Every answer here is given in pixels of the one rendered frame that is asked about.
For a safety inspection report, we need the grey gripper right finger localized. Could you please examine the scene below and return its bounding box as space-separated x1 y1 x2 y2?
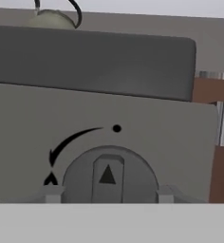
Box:
156 183 208 204

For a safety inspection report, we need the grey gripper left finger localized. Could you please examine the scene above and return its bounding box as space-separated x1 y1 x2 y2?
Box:
21 184 66 204

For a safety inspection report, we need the brown drawer front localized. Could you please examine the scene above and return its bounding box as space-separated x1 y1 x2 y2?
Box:
192 77 224 104

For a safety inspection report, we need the pale kettle with black handle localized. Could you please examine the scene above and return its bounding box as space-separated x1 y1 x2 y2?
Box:
28 0 84 30

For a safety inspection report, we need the grey round stove knob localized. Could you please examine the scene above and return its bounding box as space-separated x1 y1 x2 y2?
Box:
61 144 160 204

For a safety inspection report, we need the silver drawer handle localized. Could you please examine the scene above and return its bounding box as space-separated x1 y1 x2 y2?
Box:
197 70 224 81

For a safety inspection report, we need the grey stove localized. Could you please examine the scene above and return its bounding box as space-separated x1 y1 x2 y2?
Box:
0 25 219 204

